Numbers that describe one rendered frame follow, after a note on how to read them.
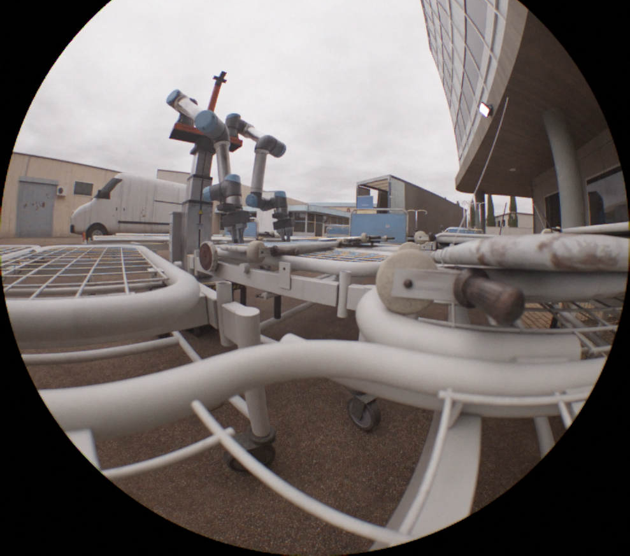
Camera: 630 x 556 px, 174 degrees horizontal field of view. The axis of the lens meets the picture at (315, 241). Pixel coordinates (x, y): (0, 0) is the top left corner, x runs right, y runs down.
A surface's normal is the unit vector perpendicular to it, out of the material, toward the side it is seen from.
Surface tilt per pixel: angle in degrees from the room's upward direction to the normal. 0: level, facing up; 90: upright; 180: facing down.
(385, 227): 90
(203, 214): 90
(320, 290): 90
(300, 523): 0
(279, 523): 0
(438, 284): 85
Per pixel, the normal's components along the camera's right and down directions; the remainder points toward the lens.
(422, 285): -0.43, -0.08
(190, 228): 0.78, 0.04
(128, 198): 0.92, 0.02
